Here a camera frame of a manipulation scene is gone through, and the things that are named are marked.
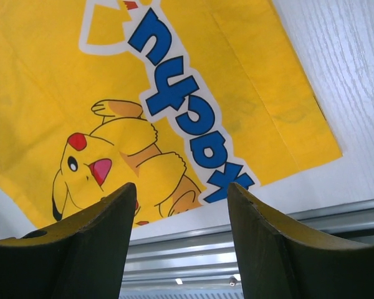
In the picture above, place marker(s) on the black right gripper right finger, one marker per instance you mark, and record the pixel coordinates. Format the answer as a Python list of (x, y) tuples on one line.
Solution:
[(280, 257)]

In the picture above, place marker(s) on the aluminium mounting rail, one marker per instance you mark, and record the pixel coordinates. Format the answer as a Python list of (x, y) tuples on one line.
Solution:
[(202, 263)]

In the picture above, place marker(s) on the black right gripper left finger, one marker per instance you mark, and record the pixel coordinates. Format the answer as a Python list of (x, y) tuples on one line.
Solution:
[(81, 256)]

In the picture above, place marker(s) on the yellow pikachu placemat cloth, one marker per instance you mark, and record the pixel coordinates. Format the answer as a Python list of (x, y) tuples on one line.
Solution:
[(180, 98)]

